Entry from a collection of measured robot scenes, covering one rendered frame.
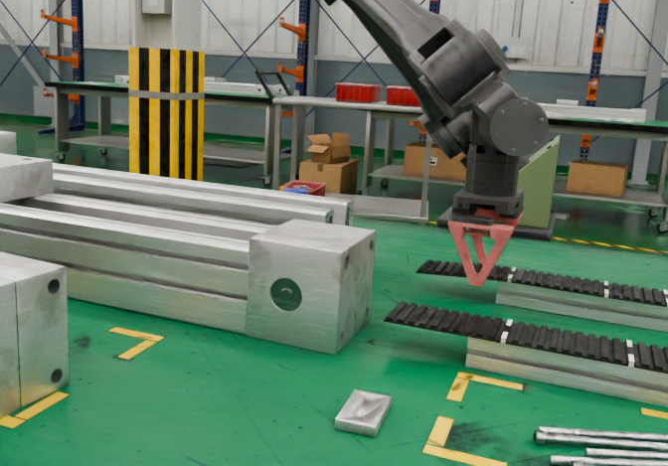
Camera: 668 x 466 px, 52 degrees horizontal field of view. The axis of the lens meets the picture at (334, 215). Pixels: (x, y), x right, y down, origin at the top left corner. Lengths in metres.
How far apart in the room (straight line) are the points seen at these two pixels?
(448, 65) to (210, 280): 0.33
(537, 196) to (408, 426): 0.78
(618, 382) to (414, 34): 0.43
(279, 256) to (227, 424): 0.17
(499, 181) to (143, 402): 0.44
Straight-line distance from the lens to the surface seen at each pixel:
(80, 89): 7.07
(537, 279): 0.78
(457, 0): 8.48
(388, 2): 0.88
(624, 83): 8.30
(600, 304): 0.79
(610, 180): 5.57
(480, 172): 0.76
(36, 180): 0.87
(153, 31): 4.26
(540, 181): 1.23
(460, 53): 0.75
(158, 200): 0.90
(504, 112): 0.68
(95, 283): 0.73
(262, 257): 0.62
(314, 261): 0.60
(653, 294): 0.80
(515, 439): 0.52
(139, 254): 0.69
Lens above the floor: 1.03
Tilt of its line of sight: 12 degrees down
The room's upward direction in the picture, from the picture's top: 3 degrees clockwise
